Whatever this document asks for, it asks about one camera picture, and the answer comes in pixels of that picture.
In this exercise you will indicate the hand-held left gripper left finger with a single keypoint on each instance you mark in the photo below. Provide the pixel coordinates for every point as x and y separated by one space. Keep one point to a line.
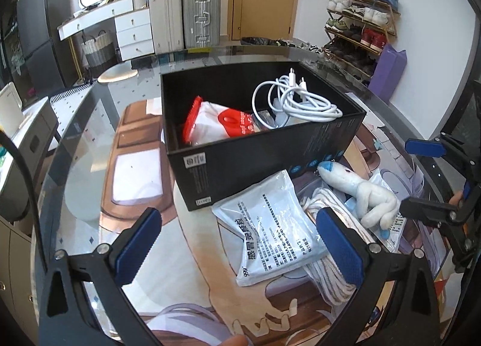
137 248

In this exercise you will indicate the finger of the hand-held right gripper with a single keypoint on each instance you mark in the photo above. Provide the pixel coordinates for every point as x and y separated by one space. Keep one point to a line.
424 147
424 207

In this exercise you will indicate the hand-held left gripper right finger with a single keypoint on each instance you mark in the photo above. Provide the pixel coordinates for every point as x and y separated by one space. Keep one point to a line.
340 244

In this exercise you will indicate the clear printed plastic pouch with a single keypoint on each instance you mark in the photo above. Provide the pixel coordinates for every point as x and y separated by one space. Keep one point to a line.
390 184

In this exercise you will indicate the white and blue plush toy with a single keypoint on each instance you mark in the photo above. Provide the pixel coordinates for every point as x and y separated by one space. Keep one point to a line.
360 188

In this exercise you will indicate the white medicine packet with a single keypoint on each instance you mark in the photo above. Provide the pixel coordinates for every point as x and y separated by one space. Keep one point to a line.
270 233

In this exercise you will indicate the black cardboard box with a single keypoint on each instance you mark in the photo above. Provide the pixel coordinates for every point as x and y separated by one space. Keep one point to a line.
244 165

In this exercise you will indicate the red and white packet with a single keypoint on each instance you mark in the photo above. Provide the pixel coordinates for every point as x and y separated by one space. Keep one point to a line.
206 120

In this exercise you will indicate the person's right hand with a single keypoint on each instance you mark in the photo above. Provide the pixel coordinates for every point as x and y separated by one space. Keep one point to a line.
457 197

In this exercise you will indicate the person's left hand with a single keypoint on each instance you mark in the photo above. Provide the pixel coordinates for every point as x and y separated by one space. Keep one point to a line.
231 341

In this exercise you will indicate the printed cartoon table mat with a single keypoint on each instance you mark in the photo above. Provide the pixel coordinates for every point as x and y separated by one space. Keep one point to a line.
195 293

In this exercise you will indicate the purple bag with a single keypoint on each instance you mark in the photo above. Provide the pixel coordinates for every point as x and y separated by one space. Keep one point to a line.
387 71

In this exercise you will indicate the beige cabinet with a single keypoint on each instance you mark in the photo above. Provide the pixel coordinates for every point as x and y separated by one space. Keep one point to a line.
18 274

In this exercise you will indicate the wooden shoe rack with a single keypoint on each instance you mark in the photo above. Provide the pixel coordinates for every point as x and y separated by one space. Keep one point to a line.
392 20

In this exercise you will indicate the rows of shoes on rack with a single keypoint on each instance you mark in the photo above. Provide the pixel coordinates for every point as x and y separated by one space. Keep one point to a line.
357 15

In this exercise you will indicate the group of shoes on floor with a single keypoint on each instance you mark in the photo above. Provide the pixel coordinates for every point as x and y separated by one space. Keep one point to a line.
278 43

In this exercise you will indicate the woven laundry basket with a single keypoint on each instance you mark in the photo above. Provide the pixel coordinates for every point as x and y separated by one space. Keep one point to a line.
97 50

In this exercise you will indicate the white dressing table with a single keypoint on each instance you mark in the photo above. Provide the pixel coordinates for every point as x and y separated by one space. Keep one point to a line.
131 26

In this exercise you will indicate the white suitcase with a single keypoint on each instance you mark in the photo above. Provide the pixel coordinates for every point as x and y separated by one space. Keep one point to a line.
165 18

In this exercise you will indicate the dark grey fridge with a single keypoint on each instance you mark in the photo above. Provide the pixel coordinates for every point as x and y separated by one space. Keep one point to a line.
41 30

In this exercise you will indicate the silver suitcase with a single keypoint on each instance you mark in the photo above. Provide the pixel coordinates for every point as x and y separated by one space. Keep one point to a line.
201 15

